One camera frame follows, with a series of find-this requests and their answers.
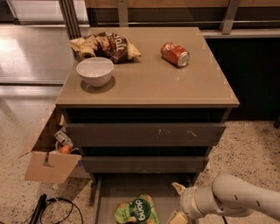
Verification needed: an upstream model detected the top grey drawer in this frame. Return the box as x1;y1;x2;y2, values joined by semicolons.
67;123;226;147

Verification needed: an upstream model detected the metal railing frame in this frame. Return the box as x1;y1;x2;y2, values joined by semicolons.
57;0;280;39

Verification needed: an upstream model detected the orange soda can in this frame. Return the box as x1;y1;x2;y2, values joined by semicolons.
160;42;190;67

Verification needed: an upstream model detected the white ceramic bowl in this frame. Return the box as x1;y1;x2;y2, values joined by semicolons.
76;57;114;88

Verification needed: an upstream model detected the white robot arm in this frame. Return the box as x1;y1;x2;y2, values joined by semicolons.
172;174;280;221

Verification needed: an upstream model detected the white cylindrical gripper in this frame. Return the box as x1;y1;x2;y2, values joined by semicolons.
166;182;221;224

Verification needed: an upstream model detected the middle grey drawer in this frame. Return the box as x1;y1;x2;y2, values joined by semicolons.
82;157;208;173

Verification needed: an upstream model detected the white packet in box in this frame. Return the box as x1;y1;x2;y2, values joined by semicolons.
54;130;74;147

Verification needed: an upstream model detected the green rice chip bag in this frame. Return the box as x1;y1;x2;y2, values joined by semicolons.
115;193;159;224

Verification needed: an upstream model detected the brown crumpled chip bag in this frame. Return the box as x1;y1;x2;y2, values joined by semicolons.
69;32;141;64

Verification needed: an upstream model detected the open bottom grey drawer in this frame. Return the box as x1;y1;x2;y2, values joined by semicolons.
92;174;193;224

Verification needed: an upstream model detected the black cable left floor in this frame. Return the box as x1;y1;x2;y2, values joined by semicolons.
20;197;84;224

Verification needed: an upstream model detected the black bar on floor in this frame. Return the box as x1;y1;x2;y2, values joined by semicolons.
29;194;46;224

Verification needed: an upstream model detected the orange fruit in box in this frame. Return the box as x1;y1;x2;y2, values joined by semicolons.
60;145;72;154

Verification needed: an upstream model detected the open cardboard box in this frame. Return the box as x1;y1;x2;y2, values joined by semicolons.
18;104;90;184

